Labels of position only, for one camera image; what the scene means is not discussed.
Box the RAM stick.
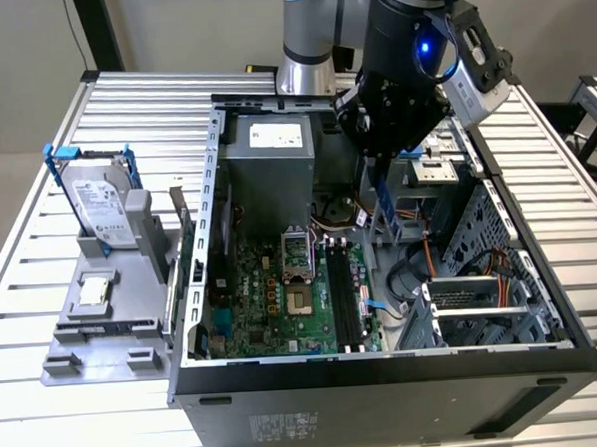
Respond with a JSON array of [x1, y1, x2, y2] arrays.
[[371, 160, 405, 248]]

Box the black RAM slot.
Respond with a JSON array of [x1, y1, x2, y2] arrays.
[[337, 235, 366, 353], [325, 236, 351, 354]]

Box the grey metal drive cage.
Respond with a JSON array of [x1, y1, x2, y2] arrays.
[[357, 113, 480, 241]]

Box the round black fan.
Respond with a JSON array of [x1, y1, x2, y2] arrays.
[[310, 192, 363, 229]]

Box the grey power supply unit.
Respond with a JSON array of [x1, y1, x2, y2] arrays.
[[217, 111, 320, 238]]

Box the thin locking lever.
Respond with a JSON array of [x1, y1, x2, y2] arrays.
[[307, 235, 319, 282]]

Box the metal socket cover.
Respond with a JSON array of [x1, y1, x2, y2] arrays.
[[280, 226, 316, 281]]

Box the CPU socket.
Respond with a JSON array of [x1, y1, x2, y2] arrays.
[[284, 280, 317, 319]]

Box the perforated metal disk bay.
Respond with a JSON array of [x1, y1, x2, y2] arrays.
[[389, 173, 574, 353]]

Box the green motherboard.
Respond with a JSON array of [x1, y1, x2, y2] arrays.
[[201, 228, 386, 362]]

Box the blue expansion slot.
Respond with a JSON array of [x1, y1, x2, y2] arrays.
[[213, 309, 234, 335]]

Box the black PC case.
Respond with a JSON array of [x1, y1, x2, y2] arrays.
[[150, 73, 597, 447]]

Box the silver hard disk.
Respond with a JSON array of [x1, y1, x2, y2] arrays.
[[57, 156, 142, 255]]

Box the grey parts rack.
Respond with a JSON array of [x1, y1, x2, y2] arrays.
[[29, 186, 208, 388]]

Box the blue disk carrier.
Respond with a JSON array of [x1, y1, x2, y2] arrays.
[[41, 139, 149, 259]]

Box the silver CPU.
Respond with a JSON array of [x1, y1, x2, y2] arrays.
[[75, 277, 115, 309]]

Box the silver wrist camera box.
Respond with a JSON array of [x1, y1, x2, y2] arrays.
[[441, 54, 514, 130]]

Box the black camera bracket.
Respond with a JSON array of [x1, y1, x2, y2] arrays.
[[447, 0, 519, 97]]

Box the white purple wire bundle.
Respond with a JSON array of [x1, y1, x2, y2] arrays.
[[310, 214, 370, 235]]

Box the orange data wire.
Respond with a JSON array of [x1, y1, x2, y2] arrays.
[[421, 228, 438, 281]]

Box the black wire loop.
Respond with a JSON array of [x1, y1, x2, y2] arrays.
[[383, 255, 430, 321]]

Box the aluminium frame table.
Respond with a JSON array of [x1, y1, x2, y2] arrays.
[[568, 73, 597, 190]]

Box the red yellow wire bundle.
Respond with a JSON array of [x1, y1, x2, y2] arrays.
[[479, 244, 514, 310]]

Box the black upright post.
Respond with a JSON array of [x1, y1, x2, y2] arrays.
[[71, 0, 124, 75]]

